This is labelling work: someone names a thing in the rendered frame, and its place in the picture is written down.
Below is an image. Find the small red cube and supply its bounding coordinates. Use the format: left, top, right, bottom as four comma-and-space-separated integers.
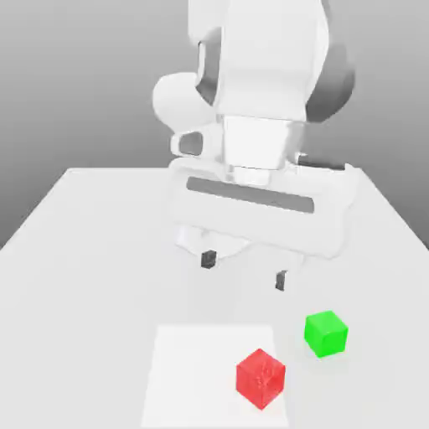
235, 348, 287, 411

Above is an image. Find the small green cube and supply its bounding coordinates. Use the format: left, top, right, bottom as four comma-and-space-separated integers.
303, 310, 349, 359

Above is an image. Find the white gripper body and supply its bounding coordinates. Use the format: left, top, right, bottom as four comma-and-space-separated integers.
168, 157, 359, 261

